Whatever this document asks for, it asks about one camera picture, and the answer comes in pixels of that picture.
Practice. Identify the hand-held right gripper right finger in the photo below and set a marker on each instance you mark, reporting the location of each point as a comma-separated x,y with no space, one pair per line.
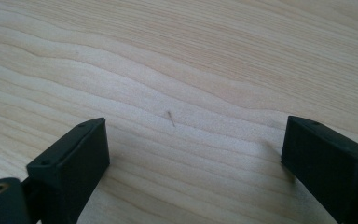
329,168

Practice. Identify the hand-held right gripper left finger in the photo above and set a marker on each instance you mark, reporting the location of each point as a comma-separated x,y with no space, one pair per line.
70,169

